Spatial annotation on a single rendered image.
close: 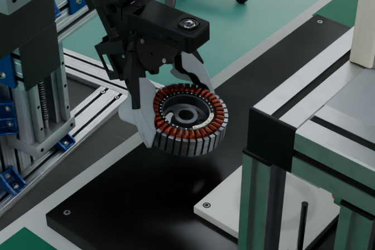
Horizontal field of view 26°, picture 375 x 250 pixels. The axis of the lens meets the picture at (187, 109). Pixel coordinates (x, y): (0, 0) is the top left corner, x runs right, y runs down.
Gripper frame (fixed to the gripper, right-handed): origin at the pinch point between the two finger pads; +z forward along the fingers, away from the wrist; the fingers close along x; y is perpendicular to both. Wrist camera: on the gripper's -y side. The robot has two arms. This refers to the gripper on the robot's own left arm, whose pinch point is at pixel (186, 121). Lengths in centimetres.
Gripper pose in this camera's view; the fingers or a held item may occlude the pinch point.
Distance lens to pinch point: 108.8
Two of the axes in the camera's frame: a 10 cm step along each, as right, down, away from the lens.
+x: -6.4, 4.7, -6.0
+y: -6.6, 0.5, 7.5
